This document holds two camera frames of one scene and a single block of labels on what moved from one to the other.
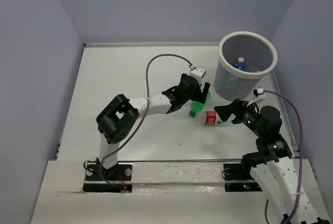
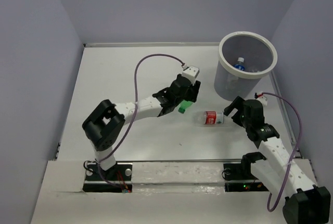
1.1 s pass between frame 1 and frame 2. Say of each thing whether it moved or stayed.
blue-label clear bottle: stayed
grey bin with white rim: stayed
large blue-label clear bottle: stayed
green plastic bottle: moved
